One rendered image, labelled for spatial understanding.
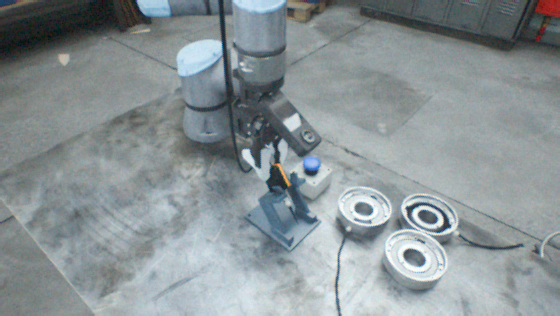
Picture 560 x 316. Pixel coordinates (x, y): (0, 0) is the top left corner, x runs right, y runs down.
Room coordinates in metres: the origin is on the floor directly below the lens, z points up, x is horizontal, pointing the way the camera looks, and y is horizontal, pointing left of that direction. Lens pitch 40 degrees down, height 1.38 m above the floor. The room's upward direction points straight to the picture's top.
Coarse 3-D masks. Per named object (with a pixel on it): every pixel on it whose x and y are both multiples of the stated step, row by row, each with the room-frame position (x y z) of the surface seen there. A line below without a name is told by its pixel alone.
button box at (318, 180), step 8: (296, 168) 0.59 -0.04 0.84; (304, 168) 0.58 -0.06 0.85; (320, 168) 0.59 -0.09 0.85; (328, 168) 0.59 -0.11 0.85; (304, 176) 0.56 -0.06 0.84; (312, 176) 0.56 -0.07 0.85; (320, 176) 0.56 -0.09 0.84; (328, 176) 0.57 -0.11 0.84; (304, 184) 0.55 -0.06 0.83; (312, 184) 0.54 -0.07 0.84; (320, 184) 0.55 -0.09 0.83; (328, 184) 0.58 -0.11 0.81; (304, 192) 0.55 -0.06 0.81; (312, 192) 0.53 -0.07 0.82; (320, 192) 0.55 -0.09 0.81
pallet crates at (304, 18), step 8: (288, 0) 4.21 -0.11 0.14; (296, 0) 4.16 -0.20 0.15; (304, 0) 4.10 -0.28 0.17; (312, 0) 4.05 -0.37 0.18; (320, 0) 4.13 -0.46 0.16; (328, 0) 4.50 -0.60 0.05; (336, 0) 4.55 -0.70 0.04; (296, 8) 3.94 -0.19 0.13; (304, 8) 3.91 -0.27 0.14; (312, 8) 4.01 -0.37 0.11; (320, 8) 4.19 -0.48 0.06; (288, 16) 4.03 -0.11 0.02; (296, 16) 3.94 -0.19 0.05; (304, 16) 3.89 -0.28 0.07
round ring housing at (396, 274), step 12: (396, 240) 0.40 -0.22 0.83; (420, 240) 0.41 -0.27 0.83; (432, 240) 0.40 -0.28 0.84; (384, 252) 0.38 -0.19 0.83; (408, 252) 0.39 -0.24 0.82; (420, 252) 0.38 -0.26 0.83; (444, 252) 0.37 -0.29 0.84; (384, 264) 0.36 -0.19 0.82; (408, 264) 0.35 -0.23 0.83; (420, 264) 0.37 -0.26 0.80; (444, 264) 0.35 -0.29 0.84; (396, 276) 0.33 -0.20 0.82; (408, 276) 0.32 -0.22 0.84; (432, 276) 0.33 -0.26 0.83; (420, 288) 0.32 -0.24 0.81
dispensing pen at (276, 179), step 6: (270, 168) 0.49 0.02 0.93; (276, 168) 0.48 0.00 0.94; (270, 174) 0.48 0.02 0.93; (276, 174) 0.48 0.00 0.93; (282, 174) 0.48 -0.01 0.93; (270, 180) 0.48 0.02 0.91; (276, 180) 0.47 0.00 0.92; (282, 180) 0.47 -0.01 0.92; (270, 186) 0.48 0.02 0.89; (276, 186) 0.47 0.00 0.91; (282, 186) 0.47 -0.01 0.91; (288, 198) 0.47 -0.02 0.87; (288, 204) 0.46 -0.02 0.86; (294, 216) 0.46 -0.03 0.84
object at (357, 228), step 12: (348, 192) 0.52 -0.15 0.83; (360, 192) 0.53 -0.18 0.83; (372, 192) 0.52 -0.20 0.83; (360, 204) 0.50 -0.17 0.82; (372, 204) 0.49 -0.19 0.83; (384, 204) 0.49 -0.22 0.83; (360, 216) 0.46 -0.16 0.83; (372, 216) 0.46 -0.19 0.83; (384, 216) 0.46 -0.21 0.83; (360, 228) 0.43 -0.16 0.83; (372, 228) 0.43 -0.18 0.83
